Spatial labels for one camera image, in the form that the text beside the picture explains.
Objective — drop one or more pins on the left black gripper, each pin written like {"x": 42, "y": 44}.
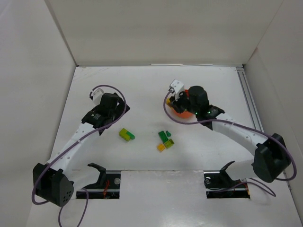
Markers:
{"x": 104, "y": 100}

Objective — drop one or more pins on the orange divided round container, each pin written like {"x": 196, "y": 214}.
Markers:
{"x": 184, "y": 115}

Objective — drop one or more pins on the yellow square lego brick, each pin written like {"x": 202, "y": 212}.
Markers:
{"x": 161, "y": 147}

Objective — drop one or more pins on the aluminium rail right side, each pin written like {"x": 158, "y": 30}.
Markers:
{"x": 249, "y": 99}

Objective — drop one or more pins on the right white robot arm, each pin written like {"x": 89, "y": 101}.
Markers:
{"x": 270, "y": 156}

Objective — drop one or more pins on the lime square lego brick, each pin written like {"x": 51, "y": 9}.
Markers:
{"x": 169, "y": 143}

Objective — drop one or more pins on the green lego brick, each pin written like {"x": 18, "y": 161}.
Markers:
{"x": 163, "y": 136}

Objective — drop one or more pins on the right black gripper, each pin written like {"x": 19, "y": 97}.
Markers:
{"x": 179, "y": 102}

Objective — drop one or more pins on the lime green lego stack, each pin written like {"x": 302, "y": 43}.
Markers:
{"x": 123, "y": 134}

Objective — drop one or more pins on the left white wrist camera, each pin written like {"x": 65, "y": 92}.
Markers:
{"x": 96, "y": 95}

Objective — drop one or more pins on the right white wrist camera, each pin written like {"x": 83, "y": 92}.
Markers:
{"x": 176, "y": 88}

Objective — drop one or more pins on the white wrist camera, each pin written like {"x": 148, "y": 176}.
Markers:
{"x": 96, "y": 95}
{"x": 176, "y": 88}

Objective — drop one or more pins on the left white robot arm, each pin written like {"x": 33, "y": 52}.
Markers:
{"x": 58, "y": 180}

